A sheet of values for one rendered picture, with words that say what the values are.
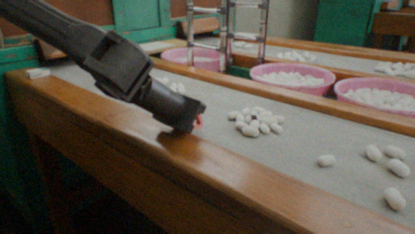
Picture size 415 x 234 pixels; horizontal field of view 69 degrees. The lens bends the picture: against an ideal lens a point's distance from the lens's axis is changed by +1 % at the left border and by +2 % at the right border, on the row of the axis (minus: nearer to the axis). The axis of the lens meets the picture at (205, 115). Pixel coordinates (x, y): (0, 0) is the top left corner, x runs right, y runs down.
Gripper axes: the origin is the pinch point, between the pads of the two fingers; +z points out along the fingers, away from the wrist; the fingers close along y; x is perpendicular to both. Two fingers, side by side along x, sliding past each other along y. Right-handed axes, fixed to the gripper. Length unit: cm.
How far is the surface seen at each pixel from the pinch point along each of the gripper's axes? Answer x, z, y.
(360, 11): -182, 220, 50
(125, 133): 8.4, -11.3, 7.3
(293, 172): 1.6, 0.5, -22.7
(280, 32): -153, 228, 125
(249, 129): -3.2, 3.8, -9.7
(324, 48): -61, 73, 10
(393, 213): 1.5, 0.5, -37.8
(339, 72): -38, 46, -9
